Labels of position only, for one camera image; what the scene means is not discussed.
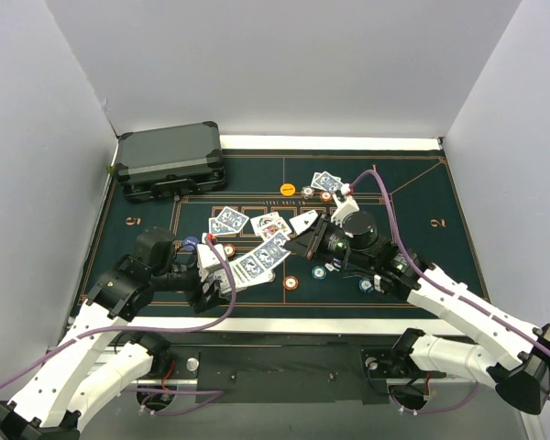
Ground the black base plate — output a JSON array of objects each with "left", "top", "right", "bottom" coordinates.
[{"left": 140, "top": 332, "right": 429, "bottom": 404}]

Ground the green blue poker chip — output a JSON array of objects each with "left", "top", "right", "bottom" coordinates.
[{"left": 358, "top": 279, "right": 374, "bottom": 293}]

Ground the ace of spades card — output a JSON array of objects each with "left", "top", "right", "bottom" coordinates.
[{"left": 250, "top": 212, "right": 280, "bottom": 237}]

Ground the dark green poker mat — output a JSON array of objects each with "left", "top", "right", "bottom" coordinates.
[{"left": 71, "top": 148, "right": 497, "bottom": 322}]

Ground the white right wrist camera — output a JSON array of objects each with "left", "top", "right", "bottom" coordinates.
[{"left": 331, "top": 183, "right": 359, "bottom": 226}]

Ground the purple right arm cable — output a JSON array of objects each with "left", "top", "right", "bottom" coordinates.
[{"left": 347, "top": 169, "right": 550, "bottom": 416}]

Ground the ace of clubs card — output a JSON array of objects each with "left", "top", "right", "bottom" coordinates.
[{"left": 289, "top": 210, "right": 319, "bottom": 236}]

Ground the blue blind button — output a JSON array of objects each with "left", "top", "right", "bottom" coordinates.
[{"left": 181, "top": 236, "right": 199, "bottom": 252}]

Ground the black aluminium poker case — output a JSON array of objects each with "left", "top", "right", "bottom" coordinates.
[{"left": 112, "top": 121, "right": 227, "bottom": 203}]

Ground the aluminium mounting rail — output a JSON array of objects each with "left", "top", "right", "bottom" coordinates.
[{"left": 25, "top": 341, "right": 546, "bottom": 440}]

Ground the orange red chip stack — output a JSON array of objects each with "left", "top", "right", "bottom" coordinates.
[{"left": 283, "top": 276, "right": 299, "bottom": 291}]

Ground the red king face card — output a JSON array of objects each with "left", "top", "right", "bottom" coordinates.
[{"left": 260, "top": 217, "right": 292, "bottom": 241}]

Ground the green blue chip stack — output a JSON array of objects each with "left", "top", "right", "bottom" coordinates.
[{"left": 312, "top": 266, "right": 327, "bottom": 281}]

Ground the blue back playing card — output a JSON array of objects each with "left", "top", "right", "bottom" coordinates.
[
  {"left": 251, "top": 232, "right": 291, "bottom": 270},
  {"left": 310, "top": 172, "right": 325, "bottom": 190},
  {"left": 216, "top": 206, "right": 249, "bottom": 233},
  {"left": 230, "top": 254, "right": 275, "bottom": 288},
  {"left": 320, "top": 171, "right": 343, "bottom": 193},
  {"left": 208, "top": 217, "right": 237, "bottom": 236},
  {"left": 324, "top": 259, "right": 342, "bottom": 272}
]

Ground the orange dealer button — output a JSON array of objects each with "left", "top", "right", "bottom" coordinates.
[{"left": 280, "top": 183, "right": 296, "bottom": 197}]

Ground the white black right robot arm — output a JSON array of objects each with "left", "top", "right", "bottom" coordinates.
[{"left": 300, "top": 211, "right": 550, "bottom": 415}]

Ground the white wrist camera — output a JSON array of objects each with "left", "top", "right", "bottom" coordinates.
[
  {"left": 196, "top": 240, "right": 223, "bottom": 281},
  {"left": 331, "top": 183, "right": 359, "bottom": 226}
]

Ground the blue playing card deck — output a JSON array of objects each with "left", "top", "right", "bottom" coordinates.
[{"left": 212, "top": 269, "right": 232, "bottom": 296}]

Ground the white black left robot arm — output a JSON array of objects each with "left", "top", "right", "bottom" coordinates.
[{"left": 0, "top": 227, "right": 290, "bottom": 439}]

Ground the orange red poker chip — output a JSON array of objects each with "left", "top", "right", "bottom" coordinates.
[
  {"left": 224, "top": 245, "right": 236, "bottom": 257},
  {"left": 320, "top": 192, "right": 333, "bottom": 204}
]

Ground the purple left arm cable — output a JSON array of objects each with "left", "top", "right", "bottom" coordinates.
[{"left": 0, "top": 233, "right": 238, "bottom": 427}]

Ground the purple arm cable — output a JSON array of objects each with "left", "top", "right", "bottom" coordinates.
[
  {"left": 0, "top": 233, "right": 238, "bottom": 427},
  {"left": 347, "top": 169, "right": 550, "bottom": 416}
]

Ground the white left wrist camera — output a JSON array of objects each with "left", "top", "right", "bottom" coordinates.
[{"left": 196, "top": 240, "right": 223, "bottom": 281}]

